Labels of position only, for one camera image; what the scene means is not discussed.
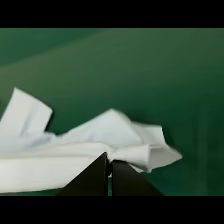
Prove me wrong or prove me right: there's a white shirt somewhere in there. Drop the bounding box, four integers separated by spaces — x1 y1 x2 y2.
0 87 183 194

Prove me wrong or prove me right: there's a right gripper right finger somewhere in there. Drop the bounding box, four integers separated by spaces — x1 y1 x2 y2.
111 160 164 197

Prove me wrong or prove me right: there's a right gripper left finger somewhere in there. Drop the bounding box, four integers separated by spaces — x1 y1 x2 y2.
58 151 109 197

